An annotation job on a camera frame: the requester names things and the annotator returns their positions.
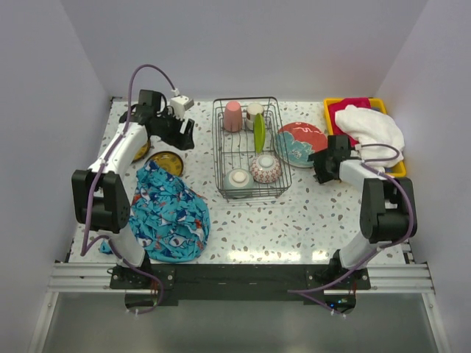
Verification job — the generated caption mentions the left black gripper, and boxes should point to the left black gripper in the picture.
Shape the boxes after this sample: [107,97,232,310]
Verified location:
[153,107,194,150]

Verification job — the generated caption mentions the blue patterned bowl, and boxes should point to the blue patterned bowl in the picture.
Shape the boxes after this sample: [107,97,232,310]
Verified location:
[249,154,282,184]

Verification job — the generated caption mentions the lime green small plate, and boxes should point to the lime green small plate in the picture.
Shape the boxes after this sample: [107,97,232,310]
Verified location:
[253,113,266,154]

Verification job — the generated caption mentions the pink cup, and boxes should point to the pink cup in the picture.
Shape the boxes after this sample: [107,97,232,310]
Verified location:
[223,101,243,132]

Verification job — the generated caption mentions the pale green bowl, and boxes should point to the pale green bowl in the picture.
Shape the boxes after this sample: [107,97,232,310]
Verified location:
[223,168,255,194]

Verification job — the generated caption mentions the white beige mug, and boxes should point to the white beige mug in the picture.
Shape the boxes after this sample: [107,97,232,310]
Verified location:
[245,102,264,130]

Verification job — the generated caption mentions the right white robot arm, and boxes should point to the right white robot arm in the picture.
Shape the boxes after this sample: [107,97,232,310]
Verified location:
[308,135,417,289]

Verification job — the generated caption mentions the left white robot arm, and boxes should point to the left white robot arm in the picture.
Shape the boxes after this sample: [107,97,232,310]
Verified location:
[71,90,194,288]

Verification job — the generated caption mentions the yellow brown plate far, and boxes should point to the yellow brown plate far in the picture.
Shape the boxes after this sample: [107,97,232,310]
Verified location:
[133,139,152,163]

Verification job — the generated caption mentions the yellow brown plate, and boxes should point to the yellow brown plate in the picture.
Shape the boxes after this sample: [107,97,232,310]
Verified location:
[133,139,152,163]
[147,151,184,177]

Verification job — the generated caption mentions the yellow brown plate near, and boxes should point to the yellow brown plate near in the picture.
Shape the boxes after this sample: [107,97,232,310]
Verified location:
[147,151,184,177]

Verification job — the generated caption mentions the white towel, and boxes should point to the white towel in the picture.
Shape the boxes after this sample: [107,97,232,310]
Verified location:
[335,104,405,171]

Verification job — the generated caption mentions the pink red cloth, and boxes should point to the pink red cloth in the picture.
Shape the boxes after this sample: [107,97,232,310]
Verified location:
[325,98,375,148]

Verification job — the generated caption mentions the yellow plastic bin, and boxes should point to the yellow plastic bin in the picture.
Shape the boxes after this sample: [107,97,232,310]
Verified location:
[324,97,406,177]

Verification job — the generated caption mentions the blue shark print cloth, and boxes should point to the blue shark print cloth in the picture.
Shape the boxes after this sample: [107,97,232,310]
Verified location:
[100,162,210,267]

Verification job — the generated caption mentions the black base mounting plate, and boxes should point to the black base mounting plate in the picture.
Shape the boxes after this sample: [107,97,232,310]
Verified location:
[107,264,371,313]

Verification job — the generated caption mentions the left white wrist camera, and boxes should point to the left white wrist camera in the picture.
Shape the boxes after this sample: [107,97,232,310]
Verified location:
[170,95,194,121]

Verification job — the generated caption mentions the wire dish rack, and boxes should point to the wire dish rack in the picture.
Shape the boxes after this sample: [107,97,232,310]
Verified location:
[212,96,292,202]

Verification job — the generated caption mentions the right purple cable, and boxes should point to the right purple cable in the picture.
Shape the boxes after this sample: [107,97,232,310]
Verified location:
[286,143,419,316]

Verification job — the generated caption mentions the purple cable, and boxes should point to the purple cable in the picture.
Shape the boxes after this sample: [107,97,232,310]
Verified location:
[79,64,180,315]
[286,143,419,316]

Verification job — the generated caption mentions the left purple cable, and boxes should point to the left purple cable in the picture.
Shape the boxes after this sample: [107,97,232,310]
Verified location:
[79,64,180,315]

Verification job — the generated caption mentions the aluminium front rail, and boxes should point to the aluminium front rail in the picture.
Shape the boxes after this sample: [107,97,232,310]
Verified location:
[47,263,435,294]

